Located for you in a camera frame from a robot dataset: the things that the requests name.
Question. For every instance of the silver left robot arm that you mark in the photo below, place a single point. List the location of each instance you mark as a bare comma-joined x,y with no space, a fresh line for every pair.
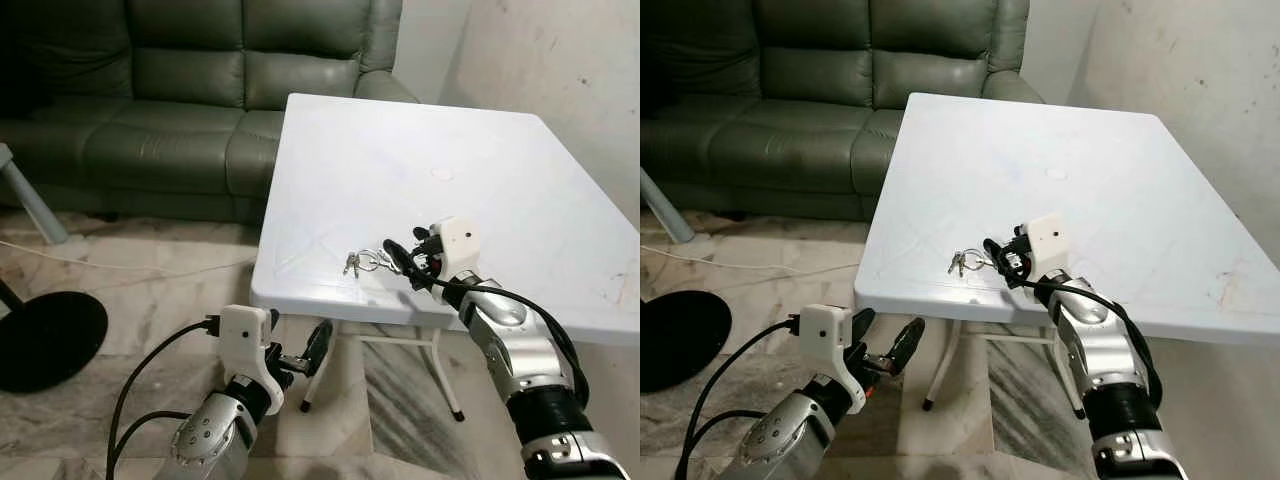
790,440
205,440

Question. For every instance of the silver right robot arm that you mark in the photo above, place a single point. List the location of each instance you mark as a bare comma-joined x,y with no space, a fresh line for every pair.
520,350
1100,350

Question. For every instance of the white plastic folding table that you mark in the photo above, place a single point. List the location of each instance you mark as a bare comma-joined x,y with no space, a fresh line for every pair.
1020,150
400,150

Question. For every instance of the black round stand base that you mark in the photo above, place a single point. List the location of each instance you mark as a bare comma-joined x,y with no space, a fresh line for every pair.
680,340
50,340

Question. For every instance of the grey metal pole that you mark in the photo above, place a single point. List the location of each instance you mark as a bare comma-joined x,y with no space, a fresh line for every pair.
30,200
665,210

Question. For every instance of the dark green leather sofa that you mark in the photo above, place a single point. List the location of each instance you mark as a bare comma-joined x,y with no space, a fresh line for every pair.
180,70
800,70

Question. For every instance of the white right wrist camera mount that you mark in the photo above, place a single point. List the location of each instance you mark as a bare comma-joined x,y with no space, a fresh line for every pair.
460,245
1048,240

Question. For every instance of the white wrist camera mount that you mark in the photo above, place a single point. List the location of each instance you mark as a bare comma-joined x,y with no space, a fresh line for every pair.
825,335
243,335
460,245
1048,240

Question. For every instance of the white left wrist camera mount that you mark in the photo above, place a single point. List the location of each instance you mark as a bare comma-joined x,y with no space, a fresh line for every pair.
825,335
243,335

